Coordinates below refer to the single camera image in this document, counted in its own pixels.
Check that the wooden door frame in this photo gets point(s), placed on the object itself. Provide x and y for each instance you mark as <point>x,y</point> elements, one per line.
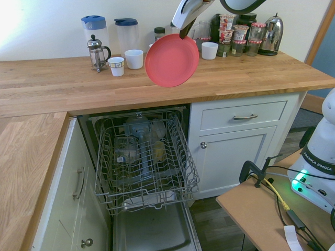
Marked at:
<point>318,36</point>

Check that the short white cup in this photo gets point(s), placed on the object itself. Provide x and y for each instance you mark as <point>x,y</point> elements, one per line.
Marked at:
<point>209,51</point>

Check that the glass and steel French press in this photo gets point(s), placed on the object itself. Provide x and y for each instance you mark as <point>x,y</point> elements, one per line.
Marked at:
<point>97,53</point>

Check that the dishwasher tub frame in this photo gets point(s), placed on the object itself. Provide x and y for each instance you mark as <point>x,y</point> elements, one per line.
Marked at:
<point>86,136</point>

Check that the stainless steel kettle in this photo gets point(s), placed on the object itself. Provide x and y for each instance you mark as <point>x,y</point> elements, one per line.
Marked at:
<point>272,34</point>

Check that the red plastic plate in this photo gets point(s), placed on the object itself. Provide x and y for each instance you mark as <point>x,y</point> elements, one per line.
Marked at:
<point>171,61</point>

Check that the dark jar with black lid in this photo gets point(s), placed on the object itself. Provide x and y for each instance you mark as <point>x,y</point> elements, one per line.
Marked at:
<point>247,19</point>

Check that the jar with green contents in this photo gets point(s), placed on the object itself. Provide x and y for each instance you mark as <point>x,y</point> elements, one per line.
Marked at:
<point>223,50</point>

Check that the yellowish drinking glass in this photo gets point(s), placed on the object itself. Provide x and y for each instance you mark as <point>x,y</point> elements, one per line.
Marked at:
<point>158,151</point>

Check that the white paper label strip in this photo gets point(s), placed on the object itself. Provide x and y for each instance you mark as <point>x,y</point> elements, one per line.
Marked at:
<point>291,236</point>

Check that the grey dishwasher spray tube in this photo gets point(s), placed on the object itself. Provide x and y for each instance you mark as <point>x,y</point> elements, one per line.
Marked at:
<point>143,146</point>

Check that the empty clear glass jar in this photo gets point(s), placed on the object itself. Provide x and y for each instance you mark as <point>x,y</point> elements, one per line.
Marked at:
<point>205,28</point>

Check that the round metal door knob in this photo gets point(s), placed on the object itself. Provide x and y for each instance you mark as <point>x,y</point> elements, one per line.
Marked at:
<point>203,145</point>

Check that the wide white cup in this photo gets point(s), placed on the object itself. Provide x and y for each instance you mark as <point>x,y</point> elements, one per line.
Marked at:
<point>134,59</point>

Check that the black canister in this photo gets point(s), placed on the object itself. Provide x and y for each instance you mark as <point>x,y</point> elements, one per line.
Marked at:
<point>215,26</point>

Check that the clear drinking glass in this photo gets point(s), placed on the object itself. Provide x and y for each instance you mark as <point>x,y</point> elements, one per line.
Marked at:
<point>192,32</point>

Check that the white corner cabinet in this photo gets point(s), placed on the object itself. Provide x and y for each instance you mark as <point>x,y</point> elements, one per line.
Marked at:
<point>65,209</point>

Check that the black screw clamp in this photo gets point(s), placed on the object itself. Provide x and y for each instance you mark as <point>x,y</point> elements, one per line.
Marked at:
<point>246,167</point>

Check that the steel dishwasher door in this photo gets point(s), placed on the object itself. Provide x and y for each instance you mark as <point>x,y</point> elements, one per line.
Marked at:
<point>151,230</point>

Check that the spice jar with dark lid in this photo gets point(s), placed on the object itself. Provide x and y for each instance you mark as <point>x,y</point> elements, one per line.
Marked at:
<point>159,32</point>

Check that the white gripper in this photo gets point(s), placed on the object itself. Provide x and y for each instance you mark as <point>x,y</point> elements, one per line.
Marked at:
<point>187,14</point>

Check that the clear plastic container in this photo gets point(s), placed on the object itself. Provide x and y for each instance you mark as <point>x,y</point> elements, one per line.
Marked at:
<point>125,150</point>

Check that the clear pitcher dark blue lid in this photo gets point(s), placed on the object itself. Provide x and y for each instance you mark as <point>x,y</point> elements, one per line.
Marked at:
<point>127,36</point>

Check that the patterned paper cup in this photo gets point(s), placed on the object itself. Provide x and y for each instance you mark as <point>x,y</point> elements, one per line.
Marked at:
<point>116,66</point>

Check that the dark grey floor mat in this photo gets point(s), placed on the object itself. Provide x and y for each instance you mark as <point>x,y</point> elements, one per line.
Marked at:
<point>306,119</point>

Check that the white drawer front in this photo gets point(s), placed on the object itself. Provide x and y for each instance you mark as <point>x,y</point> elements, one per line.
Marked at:
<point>222,115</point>

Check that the red and white yoghurt cup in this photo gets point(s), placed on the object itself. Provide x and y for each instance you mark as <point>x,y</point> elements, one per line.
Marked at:
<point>226,36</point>
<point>227,22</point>
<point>240,32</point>

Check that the round metal cabinet knob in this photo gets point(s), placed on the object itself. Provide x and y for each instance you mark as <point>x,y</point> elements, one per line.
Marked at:
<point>87,243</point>

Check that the white cabinet with drawer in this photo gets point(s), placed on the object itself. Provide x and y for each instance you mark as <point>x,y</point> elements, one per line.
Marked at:
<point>195,167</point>

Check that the white cabinet door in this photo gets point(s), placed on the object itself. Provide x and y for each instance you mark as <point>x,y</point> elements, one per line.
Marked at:
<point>235,159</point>

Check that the clear pitcher light blue lid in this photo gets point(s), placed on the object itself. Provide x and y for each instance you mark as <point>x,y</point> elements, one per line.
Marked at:
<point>94,28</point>

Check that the brown fibreboard mounting board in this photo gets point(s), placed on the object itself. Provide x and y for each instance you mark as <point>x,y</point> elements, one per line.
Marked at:
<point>251,209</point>

